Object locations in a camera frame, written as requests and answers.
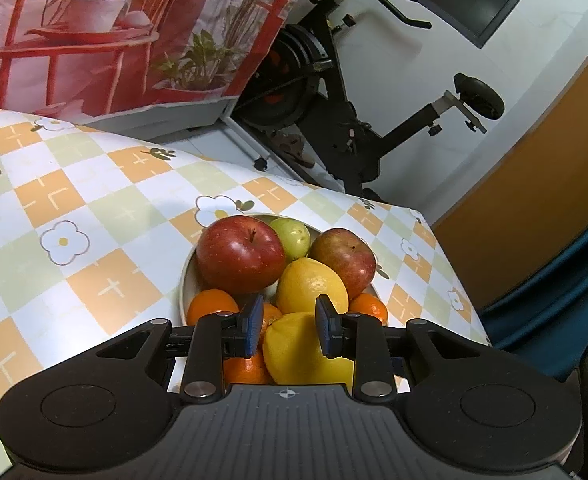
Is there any bright red apple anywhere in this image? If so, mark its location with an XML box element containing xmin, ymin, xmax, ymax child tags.
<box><xmin>196</xmin><ymin>216</ymin><xmax>286</xmax><ymax>295</ymax></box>

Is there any yellow lemon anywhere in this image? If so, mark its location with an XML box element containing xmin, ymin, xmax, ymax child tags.
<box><xmin>275</xmin><ymin>257</ymin><xmax>350</xmax><ymax>317</ymax></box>
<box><xmin>263</xmin><ymin>311</ymin><xmax>355</xmax><ymax>386</ymax></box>

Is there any checkered floral tablecloth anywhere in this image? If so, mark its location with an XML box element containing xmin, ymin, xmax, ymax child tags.
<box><xmin>0</xmin><ymin>102</ymin><xmax>492</xmax><ymax>480</ymax></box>

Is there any dark blue cloth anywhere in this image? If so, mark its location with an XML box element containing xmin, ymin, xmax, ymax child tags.
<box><xmin>479</xmin><ymin>200</ymin><xmax>588</xmax><ymax>381</ymax></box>

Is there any brown sandal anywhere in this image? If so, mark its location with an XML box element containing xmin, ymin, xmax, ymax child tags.
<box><xmin>274</xmin><ymin>130</ymin><xmax>317</xmax><ymax>168</ymax></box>

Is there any orange tangerine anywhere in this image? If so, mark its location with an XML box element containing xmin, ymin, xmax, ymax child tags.
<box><xmin>222</xmin><ymin>347</ymin><xmax>275</xmax><ymax>386</ymax></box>
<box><xmin>348</xmin><ymin>292</ymin><xmax>390</xmax><ymax>326</ymax></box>
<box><xmin>186</xmin><ymin>288</ymin><xmax>241</xmax><ymax>327</ymax></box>
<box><xmin>259</xmin><ymin>302</ymin><xmax>284</xmax><ymax>348</ymax></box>

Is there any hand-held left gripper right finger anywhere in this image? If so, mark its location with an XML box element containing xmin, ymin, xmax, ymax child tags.
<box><xmin>315</xmin><ymin>295</ymin><xmax>480</xmax><ymax>405</ymax></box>

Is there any dull reddish-brown apple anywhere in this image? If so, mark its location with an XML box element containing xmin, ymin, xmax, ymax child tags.
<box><xmin>308</xmin><ymin>228</ymin><xmax>377</xmax><ymax>301</ymax></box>

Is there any orange wooden door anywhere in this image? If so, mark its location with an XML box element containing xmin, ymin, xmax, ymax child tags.
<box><xmin>431</xmin><ymin>35</ymin><xmax>588</xmax><ymax>311</ymax></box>

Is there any white rolling stand base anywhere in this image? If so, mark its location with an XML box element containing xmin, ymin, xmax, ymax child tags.
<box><xmin>79</xmin><ymin>100</ymin><xmax>270</xmax><ymax>172</ymax></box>

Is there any black exercise bike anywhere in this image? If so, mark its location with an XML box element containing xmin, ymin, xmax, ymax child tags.
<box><xmin>231</xmin><ymin>0</ymin><xmax>506</xmax><ymax>203</ymax></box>

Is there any beige round plate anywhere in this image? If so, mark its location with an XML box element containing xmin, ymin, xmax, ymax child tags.
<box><xmin>178</xmin><ymin>214</ymin><xmax>380</xmax><ymax>328</ymax></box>

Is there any small green fruit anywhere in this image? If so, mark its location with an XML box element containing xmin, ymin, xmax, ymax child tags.
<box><xmin>269</xmin><ymin>217</ymin><xmax>312</xmax><ymax>263</ymax></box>

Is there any printed red chair backdrop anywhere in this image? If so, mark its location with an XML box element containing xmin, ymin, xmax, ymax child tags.
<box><xmin>0</xmin><ymin>0</ymin><xmax>325</xmax><ymax>116</ymax></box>

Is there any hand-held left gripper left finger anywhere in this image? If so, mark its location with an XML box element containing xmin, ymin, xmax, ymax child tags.
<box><xmin>96</xmin><ymin>294</ymin><xmax>266</xmax><ymax>405</ymax></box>

